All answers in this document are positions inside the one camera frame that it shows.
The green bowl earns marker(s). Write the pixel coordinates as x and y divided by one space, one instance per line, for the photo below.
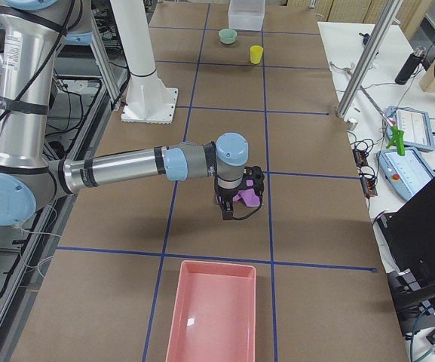
227 36

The pink plastic bin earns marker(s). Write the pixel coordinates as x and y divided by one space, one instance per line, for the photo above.
214 316

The purple cloth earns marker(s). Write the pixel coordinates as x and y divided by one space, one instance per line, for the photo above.
248 197

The aluminium frame post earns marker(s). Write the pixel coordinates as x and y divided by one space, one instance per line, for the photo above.
378 33

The far blue teach pendant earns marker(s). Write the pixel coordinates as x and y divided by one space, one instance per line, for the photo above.
416 126

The black monitor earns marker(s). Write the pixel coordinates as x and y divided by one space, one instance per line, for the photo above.
410 234

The near blue teach pendant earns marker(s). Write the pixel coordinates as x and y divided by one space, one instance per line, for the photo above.
406 174

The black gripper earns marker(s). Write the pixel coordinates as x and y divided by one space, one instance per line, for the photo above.
225 199

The reacher grabber tool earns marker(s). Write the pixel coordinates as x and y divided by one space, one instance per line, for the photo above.
396 139

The small metal cylinder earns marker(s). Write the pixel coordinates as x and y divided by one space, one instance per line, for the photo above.
351 124

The clear plastic bin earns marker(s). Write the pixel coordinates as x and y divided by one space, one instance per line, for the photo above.
246 14

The yellow cup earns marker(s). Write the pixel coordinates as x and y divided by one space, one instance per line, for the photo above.
256 53

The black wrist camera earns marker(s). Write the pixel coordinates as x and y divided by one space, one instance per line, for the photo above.
254 179

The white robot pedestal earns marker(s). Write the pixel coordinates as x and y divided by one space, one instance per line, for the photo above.
148 100

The blue teach pendant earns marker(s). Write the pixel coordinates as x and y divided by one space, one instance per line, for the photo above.
416 126
406 174

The black water bottle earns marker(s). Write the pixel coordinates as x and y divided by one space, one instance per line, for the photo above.
411 64

